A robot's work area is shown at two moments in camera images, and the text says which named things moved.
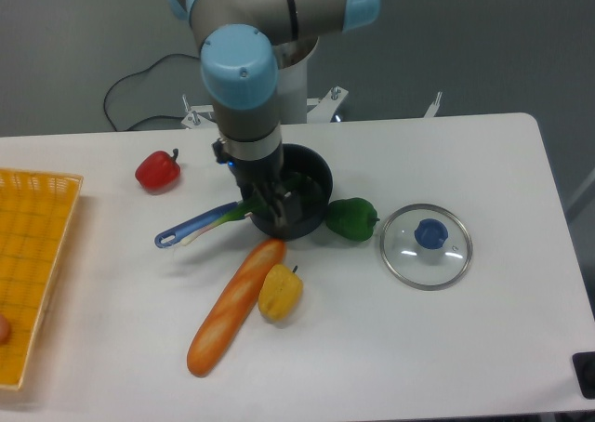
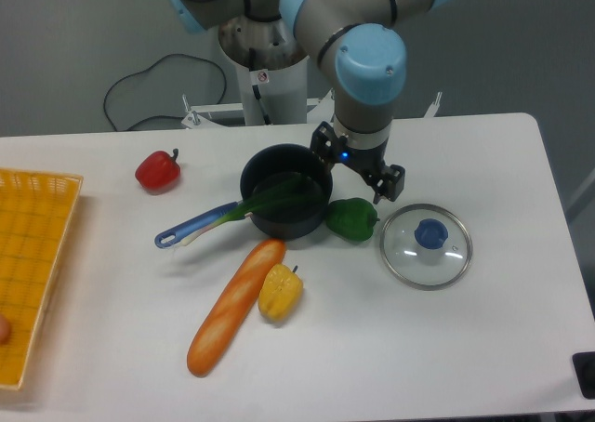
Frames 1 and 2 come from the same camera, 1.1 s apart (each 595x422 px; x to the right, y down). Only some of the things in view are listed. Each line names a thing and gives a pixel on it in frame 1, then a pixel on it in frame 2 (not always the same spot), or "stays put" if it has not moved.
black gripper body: x=266 y=173 → x=371 y=161
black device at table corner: x=584 y=365 stays put
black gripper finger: x=264 y=195 → x=323 y=142
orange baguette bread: x=232 y=308 stays put
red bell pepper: x=158 y=172 stays put
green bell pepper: x=352 y=217 stays put
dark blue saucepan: x=293 y=208 stays put
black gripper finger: x=287 y=211 → x=387 y=182
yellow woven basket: x=36 y=211 stays put
